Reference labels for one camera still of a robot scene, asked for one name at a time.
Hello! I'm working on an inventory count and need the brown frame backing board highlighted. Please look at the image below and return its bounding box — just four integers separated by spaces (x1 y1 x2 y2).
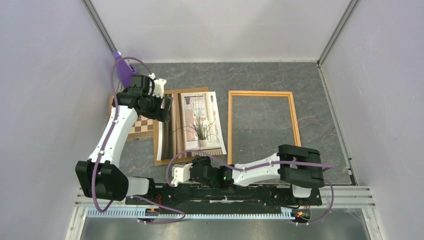
153 87 209 166

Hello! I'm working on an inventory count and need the window plant photo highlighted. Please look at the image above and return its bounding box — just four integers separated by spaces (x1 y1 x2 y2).
176 91 227 163

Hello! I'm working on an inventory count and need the wooden picture frame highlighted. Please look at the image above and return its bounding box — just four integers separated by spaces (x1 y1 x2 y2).
227 90 302 165

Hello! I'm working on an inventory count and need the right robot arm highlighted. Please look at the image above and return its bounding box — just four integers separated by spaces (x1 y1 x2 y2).
189 144 329 204

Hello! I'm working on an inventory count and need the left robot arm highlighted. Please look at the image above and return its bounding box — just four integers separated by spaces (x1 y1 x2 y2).
75 74 173 204

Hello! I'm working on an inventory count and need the wooden chessboard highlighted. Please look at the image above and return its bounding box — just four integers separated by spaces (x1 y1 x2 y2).
107 94 154 141

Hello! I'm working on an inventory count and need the purple plastic stand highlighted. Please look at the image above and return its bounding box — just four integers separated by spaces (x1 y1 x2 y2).
112 51 138 88

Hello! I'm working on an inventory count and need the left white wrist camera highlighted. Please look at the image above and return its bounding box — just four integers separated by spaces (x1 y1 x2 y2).
148 73 167 99

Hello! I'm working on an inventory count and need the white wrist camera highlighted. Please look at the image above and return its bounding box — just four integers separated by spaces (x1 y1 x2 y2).
148 73 167 99
171 163 193 187

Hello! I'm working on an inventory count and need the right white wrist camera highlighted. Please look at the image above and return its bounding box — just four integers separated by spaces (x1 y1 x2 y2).
171 163 193 187

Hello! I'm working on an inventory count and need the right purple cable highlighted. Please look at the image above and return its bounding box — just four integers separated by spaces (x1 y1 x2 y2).
165 150 336 227

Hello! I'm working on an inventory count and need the purple cable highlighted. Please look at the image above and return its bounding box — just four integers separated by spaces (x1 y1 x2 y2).
165 150 336 227
90 56 186 225

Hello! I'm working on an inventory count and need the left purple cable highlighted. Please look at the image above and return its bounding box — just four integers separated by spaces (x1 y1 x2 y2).
90 56 186 225

